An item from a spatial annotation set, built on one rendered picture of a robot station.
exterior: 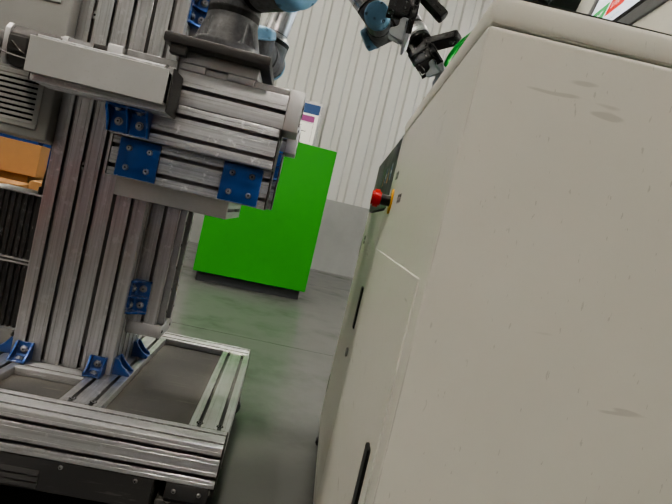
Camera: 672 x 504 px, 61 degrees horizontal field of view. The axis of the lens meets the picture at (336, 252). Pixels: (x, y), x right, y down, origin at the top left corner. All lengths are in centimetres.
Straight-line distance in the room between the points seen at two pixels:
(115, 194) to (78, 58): 40
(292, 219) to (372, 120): 365
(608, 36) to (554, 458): 40
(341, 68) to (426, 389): 782
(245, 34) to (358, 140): 685
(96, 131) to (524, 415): 123
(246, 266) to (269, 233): 33
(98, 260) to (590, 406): 121
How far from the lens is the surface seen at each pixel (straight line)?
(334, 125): 816
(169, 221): 155
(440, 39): 187
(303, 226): 484
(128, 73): 122
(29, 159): 567
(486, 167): 57
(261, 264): 483
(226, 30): 133
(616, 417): 64
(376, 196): 113
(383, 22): 182
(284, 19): 202
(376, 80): 832
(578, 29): 62
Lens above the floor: 74
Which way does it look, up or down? 3 degrees down
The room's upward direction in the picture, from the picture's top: 13 degrees clockwise
